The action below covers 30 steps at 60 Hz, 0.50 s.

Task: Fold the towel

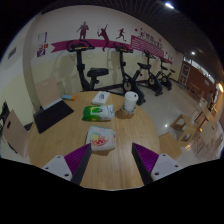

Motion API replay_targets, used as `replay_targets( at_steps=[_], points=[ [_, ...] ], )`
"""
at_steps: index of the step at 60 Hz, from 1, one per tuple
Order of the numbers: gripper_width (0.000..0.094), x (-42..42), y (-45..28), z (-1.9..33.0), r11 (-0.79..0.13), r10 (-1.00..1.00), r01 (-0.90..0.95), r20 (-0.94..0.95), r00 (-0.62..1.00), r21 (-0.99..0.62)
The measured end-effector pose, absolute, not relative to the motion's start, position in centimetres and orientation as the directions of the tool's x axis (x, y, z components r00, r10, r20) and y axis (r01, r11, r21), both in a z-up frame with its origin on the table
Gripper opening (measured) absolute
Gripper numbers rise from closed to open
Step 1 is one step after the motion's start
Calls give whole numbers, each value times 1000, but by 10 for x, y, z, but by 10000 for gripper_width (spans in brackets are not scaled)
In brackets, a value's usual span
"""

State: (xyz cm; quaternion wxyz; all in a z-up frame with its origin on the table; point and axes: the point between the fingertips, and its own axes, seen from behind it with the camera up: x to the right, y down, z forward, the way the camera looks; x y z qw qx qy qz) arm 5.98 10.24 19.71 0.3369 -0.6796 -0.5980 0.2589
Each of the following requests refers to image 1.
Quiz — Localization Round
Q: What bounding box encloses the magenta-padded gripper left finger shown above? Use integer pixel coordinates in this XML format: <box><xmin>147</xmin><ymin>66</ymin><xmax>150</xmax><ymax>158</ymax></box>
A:
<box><xmin>42</xmin><ymin>143</ymin><xmax>93</xmax><ymax>186</ymax></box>

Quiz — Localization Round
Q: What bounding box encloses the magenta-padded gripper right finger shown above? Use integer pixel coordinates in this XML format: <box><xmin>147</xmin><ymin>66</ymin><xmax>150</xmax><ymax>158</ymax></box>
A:
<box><xmin>131</xmin><ymin>142</ymin><xmax>183</xmax><ymax>186</ymax></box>

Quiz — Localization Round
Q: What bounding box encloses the white printed towel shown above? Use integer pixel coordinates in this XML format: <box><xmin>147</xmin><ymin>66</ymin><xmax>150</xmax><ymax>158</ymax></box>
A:
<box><xmin>85</xmin><ymin>125</ymin><xmax>118</xmax><ymax>153</ymax></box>

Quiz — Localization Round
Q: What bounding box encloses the green white wet wipes pack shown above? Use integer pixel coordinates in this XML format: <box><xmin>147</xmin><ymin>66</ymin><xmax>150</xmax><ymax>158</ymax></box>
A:
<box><xmin>81</xmin><ymin>104</ymin><xmax>116</xmax><ymax>122</ymax></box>

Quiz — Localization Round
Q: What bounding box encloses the round brown coaster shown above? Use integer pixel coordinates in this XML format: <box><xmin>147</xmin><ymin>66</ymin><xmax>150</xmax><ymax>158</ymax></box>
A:
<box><xmin>119</xmin><ymin>107</ymin><xmax>136</xmax><ymax>116</ymax></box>

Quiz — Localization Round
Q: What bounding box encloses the wooden chairs and tables group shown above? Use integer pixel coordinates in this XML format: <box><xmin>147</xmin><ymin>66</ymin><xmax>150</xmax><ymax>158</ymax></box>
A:
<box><xmin>159</xmin><ymin>93</ymin><xmax>223</xmax><ymax>161</ymax></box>

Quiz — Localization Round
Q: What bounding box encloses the white lidded cup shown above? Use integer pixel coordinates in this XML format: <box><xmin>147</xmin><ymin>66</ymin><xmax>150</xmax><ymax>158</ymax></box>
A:
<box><xmin>123</xmin><ymin>91</ymin><xmax>139</xmax><ymax>114</ymax></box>

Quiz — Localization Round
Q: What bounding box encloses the blue orange tube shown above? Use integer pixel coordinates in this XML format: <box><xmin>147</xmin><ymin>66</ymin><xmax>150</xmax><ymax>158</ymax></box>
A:
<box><xmin>61</xmin><ymin>94</ymin><xmax>78</xmax><ymax>102</ymax></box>

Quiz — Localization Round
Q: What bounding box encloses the small white tissue pack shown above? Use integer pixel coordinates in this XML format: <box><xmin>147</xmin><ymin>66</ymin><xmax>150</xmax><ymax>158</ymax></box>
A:
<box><xmin>91</xmin><ymin>90</ymin><xmax>111</xmax><ymax>106</ymax></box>

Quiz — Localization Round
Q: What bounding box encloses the light wooden chair with cutout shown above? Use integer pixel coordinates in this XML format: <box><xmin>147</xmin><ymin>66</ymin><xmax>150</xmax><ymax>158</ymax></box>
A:
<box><xmin>1</xmin><ymin>109</ymin><xmax>30</xmax><ymax>158</ymax></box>

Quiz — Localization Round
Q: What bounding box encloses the black exercise bike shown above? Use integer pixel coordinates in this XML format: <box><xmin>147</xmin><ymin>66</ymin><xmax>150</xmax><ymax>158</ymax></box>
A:
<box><xmin>142</xmin><ymin>49</ymin><xmax>165</xmax><ymax>98</ymax></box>
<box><xmin>65</xmin><ymin>39</ymin><xmax>110</xmax><ymax>93</ymax></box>
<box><xmin>112</xmin><ymin>41</ymin><xmax>152</xmax><ymax>107</ymax></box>
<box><xmin>159</xmin><ymin>57</ymin><xmax>177</xmax><ymax>92</ymax></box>

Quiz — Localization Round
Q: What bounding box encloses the purple orange wall poster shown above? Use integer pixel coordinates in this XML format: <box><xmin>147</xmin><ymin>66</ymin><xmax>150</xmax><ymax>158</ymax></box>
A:
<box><xmin>36</xmin><ymin>43</ymin><xmax>49</xmax><ymax>58</ymax></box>

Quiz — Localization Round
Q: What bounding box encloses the magenta sports wall banner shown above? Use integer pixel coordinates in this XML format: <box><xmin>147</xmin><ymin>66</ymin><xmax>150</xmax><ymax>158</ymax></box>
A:
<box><xmin>49</xmin><ymin>21</ymin><xmax>174</xmax><ymax>65</ymax></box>

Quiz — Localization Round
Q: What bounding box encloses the grey wall plate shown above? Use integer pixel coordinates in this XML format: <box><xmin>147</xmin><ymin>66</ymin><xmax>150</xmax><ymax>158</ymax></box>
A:
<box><xmin>7</xmin><ymin>47</ymin><xmax>18</xmax><ymax>60</ymax></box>

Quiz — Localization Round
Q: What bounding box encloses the white purple wall poster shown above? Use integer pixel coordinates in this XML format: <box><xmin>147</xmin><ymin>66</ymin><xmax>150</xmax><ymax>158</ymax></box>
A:
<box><xmin>37</xmin><ymin>32</ymin><xmax>49</xmax><ymax>46</ymax></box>

